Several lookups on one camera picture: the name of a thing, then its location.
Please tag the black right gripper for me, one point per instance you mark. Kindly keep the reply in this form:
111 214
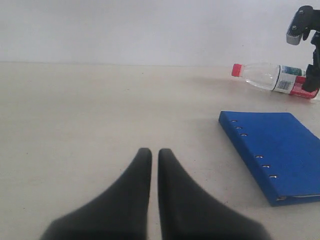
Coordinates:
312 78

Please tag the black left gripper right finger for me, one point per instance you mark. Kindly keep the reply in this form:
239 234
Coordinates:
188 212

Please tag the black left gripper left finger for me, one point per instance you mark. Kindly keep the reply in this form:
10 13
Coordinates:
119 213

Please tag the clear plastic water bottle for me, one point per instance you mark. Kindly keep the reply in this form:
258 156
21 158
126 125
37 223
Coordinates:
273 77

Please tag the blue ring binder notebook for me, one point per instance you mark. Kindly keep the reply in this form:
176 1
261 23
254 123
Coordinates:
281 154

